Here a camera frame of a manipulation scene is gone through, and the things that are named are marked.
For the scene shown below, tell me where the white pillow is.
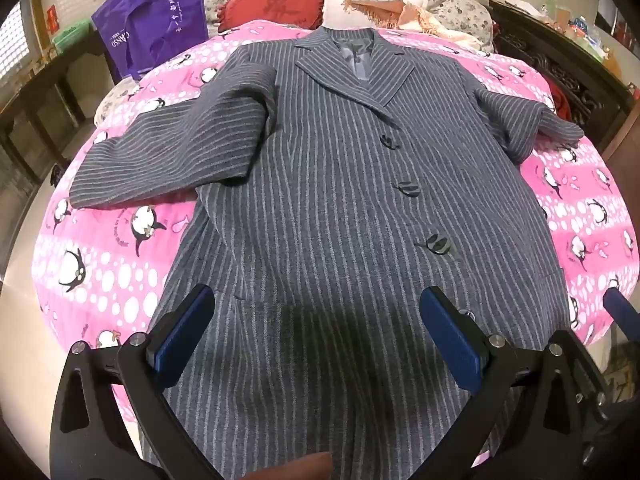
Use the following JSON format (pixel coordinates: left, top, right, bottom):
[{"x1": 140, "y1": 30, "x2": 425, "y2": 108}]
[{"x1": 321, "y1": 0, "x2": 430, "y2": 28}]

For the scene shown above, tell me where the person's left hand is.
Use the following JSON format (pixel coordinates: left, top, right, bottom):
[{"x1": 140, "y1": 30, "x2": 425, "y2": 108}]
[{"x1": 245, "y1": 452, "x2": 333, "y2": 480}]

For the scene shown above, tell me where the peach fringed scarf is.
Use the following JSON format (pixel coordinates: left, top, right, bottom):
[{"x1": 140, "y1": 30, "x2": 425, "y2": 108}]
[{"x1": 341, "y1": 0, "x2": 488, "y2": 53}]

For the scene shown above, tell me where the white floral bed sheet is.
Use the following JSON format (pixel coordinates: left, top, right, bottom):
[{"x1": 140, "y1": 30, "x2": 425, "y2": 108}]
[{"x1": 94, "y1": 80, "x2": 146, "y2": 127}]

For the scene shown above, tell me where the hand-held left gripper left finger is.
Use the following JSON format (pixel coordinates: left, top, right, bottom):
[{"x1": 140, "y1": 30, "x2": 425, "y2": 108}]
[{"x1": 49, "y1": 283, "x2": 226, "y2": 480}]

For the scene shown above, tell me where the red box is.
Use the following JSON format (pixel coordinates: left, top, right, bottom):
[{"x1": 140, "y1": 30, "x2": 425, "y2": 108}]
[{"x1": 612, "y1": 10, "x2": 636, "y2": 43}]

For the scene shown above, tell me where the red cloth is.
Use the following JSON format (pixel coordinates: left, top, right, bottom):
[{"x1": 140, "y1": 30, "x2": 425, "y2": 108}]
[{"x1": 545, "y1": 77, "x2": 573, "y2": 121}]

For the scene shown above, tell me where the clutter of bottles and packets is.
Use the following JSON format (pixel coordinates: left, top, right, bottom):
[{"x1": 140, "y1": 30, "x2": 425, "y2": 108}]
[{"x1": 540, "y1": 0, "x2": 623, "y2": 63}]

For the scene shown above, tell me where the lattice window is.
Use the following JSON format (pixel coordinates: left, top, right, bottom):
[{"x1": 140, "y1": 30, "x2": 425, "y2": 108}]
[{"x1": 0, "y1": 2, "x2": 26, "y2": 81}]

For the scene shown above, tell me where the pink penguin printed blanket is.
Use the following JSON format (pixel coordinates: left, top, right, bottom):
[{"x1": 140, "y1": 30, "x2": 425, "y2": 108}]
[{"x1": 30, "y1": 19, "x2": 640, "y2": 471}]

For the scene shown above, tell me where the wooden side table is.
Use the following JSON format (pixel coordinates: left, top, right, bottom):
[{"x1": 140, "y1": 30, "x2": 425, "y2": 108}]
[{"x1": 0, "y1": 35, "x2": 116, "y2": 186}]

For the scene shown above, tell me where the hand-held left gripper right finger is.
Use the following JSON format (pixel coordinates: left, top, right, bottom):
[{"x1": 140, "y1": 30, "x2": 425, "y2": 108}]
[{"x1": 419, "y1": 286, "x2": 621, "y2": 480}]

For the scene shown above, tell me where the green plastic basket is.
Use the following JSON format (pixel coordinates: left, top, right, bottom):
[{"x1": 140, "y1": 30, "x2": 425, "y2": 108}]
[{"x1": 52, "y1": 17, "x2": 93, "y2": 56}]

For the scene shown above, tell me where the dark carved wooden cabinet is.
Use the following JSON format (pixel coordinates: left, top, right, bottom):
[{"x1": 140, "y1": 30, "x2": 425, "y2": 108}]
[{"x1": 487, "y1": 0, "x2": 640, "y2": 156}]

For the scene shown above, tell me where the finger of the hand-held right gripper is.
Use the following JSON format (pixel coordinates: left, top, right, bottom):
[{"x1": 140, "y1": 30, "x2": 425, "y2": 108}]
[{"x1": 602, "y1": 287, "x2": 640, "y2": 332}]

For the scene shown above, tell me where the grey striped coat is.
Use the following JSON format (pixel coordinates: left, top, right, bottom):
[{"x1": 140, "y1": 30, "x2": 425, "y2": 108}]
[{"x1": 69, "y1": 27, "x2": 586, "y2": 480}]

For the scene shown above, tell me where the purple shopping bag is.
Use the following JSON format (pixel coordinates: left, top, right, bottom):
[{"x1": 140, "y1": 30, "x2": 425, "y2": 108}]
[{"x1": 91, "y1": 0, "x2": 210, "y2": 81}]

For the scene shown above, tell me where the red heart pillow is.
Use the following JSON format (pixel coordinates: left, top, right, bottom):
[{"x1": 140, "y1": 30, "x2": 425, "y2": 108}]
[{"x1": 216, "y1": 0, "x2": 326, "y2": 33}]

